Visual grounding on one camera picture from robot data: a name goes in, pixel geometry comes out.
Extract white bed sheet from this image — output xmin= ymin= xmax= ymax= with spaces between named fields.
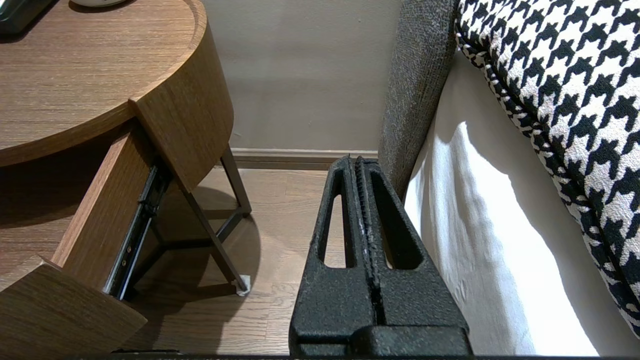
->
xmin=404 ymin=50 xmax=640 ymax=357

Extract black white desk telephone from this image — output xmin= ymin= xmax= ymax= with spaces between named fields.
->
xmin=0 ymin=0 xmax=57 ymax=36

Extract curved wooden table drawer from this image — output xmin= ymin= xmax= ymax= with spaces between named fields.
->
xmin=0 ymin=131 xmax=157 ymax=357

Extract black white houndstooth pillow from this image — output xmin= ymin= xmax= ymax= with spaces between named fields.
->
xmin=454 ymin=0 xmax=640 ymax=341

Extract white round puck speaker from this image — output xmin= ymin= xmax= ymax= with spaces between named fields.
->
xmin=70 ymin=0 xmax=131 ymax=8

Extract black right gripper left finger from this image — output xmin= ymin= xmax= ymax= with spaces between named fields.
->
xmin=289 ymin=155 xmax=377 ymax=352

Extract grey fabric headboard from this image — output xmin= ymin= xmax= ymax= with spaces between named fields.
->
xmin=378 ymin=0 xmax=458 ymax=201

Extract round wooden bedside table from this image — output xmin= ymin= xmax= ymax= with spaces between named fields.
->
xmin=0 ymin=0 xmax=235 ymax=193

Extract grey skirting board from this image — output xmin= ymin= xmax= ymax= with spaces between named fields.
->
xmin=230 ymin=148 xmax=379 ymax=172

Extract black metal table legs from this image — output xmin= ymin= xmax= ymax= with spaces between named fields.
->
xmin=125 ymin=145 xmax=252 ymax=301

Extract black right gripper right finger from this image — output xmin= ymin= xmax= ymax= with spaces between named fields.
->
xmin=355 ymin=156 xmax=469 ymax=329

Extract black drawer slide rail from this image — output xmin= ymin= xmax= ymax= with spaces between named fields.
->
xmin=102 ymin=165 xmax=173 ymax=301

